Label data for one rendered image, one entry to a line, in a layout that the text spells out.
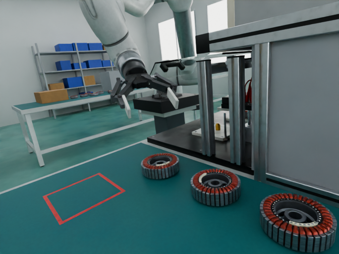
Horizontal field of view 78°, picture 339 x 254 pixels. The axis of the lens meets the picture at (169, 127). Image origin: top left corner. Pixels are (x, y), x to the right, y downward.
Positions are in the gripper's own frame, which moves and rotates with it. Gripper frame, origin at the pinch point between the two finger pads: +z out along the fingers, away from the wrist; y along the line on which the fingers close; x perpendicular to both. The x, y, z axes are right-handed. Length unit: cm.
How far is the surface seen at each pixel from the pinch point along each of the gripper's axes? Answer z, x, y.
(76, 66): -573, -281, 33
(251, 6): -4.3, 22.9, -27.3
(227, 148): 10.2, -14.6, -22.4
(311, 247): 42.2, 3.4, -10.2
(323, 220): 40.1, 4.7, -14.4
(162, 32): -678, -241, -274
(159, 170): 12.7, -11.5, 2.4
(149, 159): 5.9, -14.9, 2.8
